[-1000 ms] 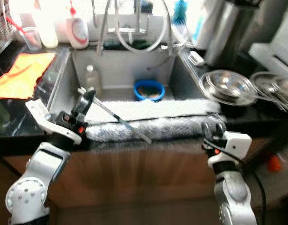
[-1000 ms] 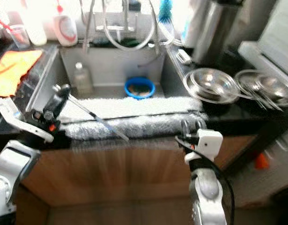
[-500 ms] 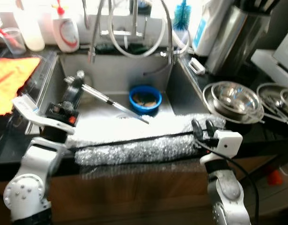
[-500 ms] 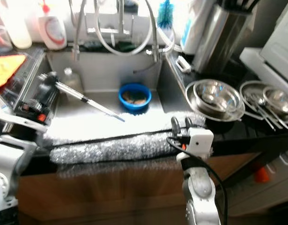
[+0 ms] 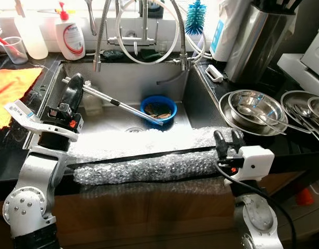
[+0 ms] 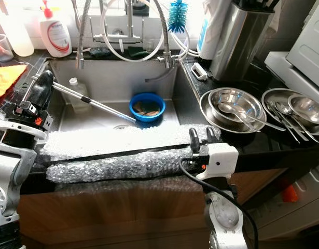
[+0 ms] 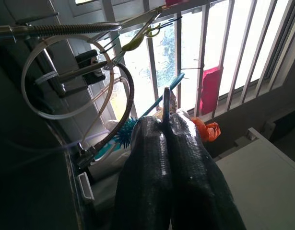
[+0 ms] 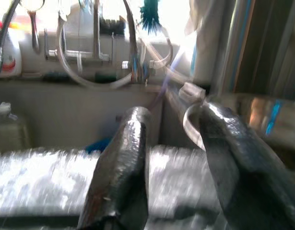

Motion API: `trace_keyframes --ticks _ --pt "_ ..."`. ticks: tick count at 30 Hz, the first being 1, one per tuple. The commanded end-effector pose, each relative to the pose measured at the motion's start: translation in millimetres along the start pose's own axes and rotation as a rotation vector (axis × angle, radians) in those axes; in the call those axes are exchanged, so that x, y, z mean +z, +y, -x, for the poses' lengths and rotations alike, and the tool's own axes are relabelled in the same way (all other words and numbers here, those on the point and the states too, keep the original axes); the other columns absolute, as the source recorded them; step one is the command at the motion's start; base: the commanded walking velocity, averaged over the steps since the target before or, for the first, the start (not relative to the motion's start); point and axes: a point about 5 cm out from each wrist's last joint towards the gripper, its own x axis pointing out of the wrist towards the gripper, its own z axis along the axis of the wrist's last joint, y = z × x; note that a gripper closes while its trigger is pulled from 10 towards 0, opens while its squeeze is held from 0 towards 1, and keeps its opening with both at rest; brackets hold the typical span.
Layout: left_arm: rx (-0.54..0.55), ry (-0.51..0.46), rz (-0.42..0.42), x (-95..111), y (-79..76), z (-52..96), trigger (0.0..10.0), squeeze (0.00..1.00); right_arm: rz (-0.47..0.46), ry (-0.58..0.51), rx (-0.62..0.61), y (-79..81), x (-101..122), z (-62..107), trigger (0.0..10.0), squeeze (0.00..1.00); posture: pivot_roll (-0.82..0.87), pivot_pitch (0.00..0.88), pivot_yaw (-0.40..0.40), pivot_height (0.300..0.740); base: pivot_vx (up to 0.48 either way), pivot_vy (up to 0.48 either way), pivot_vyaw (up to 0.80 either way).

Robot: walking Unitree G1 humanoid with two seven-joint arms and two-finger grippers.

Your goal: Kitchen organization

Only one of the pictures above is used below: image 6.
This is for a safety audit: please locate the steel plate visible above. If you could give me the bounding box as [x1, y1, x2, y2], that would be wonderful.
[261, 88, 319, 136]

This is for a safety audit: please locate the green sponge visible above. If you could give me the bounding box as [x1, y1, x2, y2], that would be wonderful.
[124, 46, 148, 58]

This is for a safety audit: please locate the blue bottle brush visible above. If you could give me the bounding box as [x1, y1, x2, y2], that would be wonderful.
[167, 0, 189, 34]

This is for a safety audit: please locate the translucent white bottle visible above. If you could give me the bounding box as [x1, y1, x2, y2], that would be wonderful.
[0, 0, 34, 58]

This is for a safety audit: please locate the clear bubble wrap sheet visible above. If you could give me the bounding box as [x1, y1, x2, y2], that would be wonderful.
[45, 123, 219, 183]

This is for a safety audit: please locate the dark sponge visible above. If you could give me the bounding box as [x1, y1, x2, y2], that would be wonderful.
[89, 47, 112, 59]

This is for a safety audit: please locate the small steel bowl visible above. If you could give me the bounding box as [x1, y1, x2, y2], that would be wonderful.
[287, 93, 319, 125]

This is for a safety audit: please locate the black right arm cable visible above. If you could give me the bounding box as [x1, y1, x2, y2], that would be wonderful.
[180, 158, 259, 249]

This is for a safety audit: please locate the small white box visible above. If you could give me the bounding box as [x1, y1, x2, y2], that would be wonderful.
[190, 62, 209, 81]

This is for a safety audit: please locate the blue plastic bowl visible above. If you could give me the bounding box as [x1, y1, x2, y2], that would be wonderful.
[129, 92, 166, 122]

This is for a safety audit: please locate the orange cleaning cloth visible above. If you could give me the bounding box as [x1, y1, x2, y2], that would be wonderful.
[0, 64, 27, 104]

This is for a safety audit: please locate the white red soap dispenser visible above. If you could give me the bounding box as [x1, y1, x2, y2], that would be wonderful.
[40, 0, 73, 58]

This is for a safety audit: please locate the clear plastic bottle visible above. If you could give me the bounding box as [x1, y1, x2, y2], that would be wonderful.
[67, 77, 90, 112]

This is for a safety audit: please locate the stainless steel sink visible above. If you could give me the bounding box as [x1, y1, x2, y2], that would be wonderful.
[19, 56, 206, 133]

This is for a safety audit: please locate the wooden sink cabinet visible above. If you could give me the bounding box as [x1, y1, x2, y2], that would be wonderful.
[17, 169, 302, 249]

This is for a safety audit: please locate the white ribbed appliance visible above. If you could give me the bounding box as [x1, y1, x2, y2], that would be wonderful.
[266, 0, 319, 107]

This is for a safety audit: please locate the chrome spring faucet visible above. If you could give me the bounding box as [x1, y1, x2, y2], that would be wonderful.
[76, 0, 178, 71]

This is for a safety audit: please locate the steel knife block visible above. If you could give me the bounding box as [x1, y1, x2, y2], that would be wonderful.
[210, 0, 280, 84]

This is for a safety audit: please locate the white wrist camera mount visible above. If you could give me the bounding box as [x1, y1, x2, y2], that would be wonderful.
[197, 143, 239, 181]
[0, 112, 48, 151]

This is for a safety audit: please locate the white flexible hose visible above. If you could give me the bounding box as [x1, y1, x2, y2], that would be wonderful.
[101, 0, 193, 63]

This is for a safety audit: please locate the long silver metal utensil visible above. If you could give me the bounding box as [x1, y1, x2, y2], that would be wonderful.
[31, 74, 137, 124]

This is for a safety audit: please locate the small orange object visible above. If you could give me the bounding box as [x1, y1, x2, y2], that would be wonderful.
[280, 184, 300, 204]

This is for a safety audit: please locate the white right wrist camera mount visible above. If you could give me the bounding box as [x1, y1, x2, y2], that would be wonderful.
[197, 143, 239, 181]

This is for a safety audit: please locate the white container blue label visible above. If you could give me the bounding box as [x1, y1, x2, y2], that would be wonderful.
[197, 0, 232, 60]

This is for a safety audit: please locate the wide steel basin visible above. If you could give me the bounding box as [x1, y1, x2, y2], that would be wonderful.
[200, 87, 268, 134]

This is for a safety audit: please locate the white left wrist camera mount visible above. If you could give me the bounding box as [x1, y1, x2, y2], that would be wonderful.
[0, 112, 48, 151]

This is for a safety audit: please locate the clear plastic cup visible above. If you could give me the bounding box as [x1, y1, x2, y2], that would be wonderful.
[0, 34, 15, 63]

